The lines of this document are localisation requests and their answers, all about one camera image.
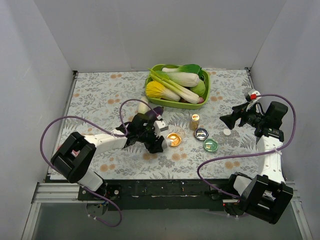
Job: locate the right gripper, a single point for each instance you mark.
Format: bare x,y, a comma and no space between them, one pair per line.
240,118

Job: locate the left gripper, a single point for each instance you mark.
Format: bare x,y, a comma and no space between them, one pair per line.
152,139

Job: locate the white blue pill bottle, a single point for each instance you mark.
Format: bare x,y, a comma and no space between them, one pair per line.
166,143

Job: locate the white bottle cap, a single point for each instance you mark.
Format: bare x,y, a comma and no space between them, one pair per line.
226,132

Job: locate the yellow round pill case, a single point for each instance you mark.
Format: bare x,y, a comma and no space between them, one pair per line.
173,139

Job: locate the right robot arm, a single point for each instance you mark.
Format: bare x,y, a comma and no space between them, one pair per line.
265,196

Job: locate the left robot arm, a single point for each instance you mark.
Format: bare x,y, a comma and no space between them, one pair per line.
74,156

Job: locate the purple eggplant toy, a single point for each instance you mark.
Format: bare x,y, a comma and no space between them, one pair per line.
156,113

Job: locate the clear pill case lid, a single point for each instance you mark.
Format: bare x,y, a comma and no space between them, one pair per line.
180,131

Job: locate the white radish toy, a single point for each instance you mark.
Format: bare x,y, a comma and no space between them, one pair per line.
143,106

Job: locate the blue round pill case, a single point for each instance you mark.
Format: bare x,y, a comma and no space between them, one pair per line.
201,134

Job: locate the green round pill case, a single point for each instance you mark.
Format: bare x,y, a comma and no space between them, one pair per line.
210,145

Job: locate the small glass pill jar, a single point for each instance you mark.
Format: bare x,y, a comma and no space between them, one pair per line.
194,122

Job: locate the green plastic tray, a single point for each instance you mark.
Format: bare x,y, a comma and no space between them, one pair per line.
205,77

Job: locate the green cabbage toy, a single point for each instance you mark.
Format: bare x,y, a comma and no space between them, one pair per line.
199,89

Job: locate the floral table mat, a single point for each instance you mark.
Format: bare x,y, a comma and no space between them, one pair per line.
102,100

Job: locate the long white daikon toy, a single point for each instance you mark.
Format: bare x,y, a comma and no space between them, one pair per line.
187,95

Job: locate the yellow napa cabbage toy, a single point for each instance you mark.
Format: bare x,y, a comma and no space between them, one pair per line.
157,90

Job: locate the bok choy toy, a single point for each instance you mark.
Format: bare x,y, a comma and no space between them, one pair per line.
185,75

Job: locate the green celery stalk toy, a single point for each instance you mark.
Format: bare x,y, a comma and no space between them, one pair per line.
162,80

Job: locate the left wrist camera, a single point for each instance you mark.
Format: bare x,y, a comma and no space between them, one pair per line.
160,126

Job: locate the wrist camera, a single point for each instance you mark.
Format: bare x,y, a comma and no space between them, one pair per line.
160,126
252,98

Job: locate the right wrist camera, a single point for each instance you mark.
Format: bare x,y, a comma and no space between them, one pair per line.
252,98

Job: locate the black base frame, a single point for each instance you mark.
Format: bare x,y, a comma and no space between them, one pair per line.
162,194

